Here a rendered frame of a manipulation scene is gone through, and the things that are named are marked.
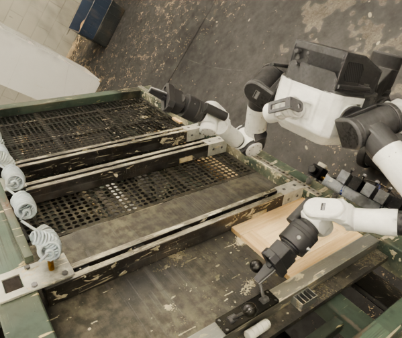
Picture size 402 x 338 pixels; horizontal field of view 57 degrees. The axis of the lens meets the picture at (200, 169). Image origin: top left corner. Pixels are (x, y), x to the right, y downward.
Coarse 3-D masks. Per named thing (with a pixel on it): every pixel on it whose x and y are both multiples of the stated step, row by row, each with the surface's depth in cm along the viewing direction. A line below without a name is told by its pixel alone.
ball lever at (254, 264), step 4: (252, 260) 105; (256, 260) 104; (252, 264) 104; (256, 264) 103; (260, 264) 104; (252, 268) 104; (256, 268) 103; (260, 268) 104; (256, 272) 104; (260, 284) 105; (260, 288) 105; (260, 292) 106; (264, 296) 106; (260, 300) 105; (264, 300) 105; (268, 300) 106
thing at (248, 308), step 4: (244, 304) 91; (248, 304) 91; (252, 304) 91; (244, 308) 90; (248, 308) 90; (252, 308) 90; (256, 308) 91; (244, 312) 90; (248, 312) 90; (252, 312) 90; (256, 312) 91; (232, 316) 99; (236, 316) 96; (240, 316) 95; (248, 316) 90; (252, 316) 90; (228, 320) 99; (232, 320) 98; (236, 320) 99
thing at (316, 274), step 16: (368, 240) 135; (336, 256) 126; (352, 256) 126; (304, 272) 118; (320, 272) 119; (336, 272) 124; (272, 288) 111; (288, 288) 112; (304, 288) 113; (256, 320) 103; (192, 336) 95; (208, 336) 96; (224, 336) 96
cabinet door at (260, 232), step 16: (288, 208) 153; (240, 224) 141; (256, 224) 142; (272, 224) 143; (288, 224) 144; (336, 224) 145; (256, 240) 134; (272, 240) 135; (320, 240) 137; (336, 240) 137; (352, 240) 137; (304, 256) 128; (320, 256) 128; (288, 272) 121
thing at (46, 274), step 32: (288, 192) 153; (192, 224) 132; (224, 224) 136; (64, 256) 107; (96, 256) 113; (128, 256) 114; (160, 256) 123; (0, 288) 96; (32, 288) 96; (64, 288) 105
